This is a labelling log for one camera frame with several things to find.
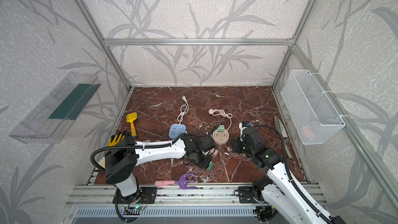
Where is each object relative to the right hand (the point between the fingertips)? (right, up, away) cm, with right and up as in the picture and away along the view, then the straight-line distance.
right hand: (232, 136), depth 79 cm
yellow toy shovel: (-63, +7, +20) cm, 67 cm away
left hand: (-13, -14, +1) cm, 19 cm away
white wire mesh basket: (+30, +12, -17) cm, 37 cm away
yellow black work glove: (-68, -5, +12) cm, 69 cm away
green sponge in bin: (-68, +18, -15) cm, 72 cm away
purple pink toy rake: (-26, -22, -3) cm, 34 cm away
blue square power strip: (-33, 0, +16) cm, 36 cm away
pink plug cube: (-9, -12, +8) cm, 16 cm away
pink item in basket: (+34, +3, -7) cm, 35 cm away
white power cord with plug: (-30, +12, +28) cm, 42 cm away
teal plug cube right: (-11, -16, +2) cm, 20 cm away
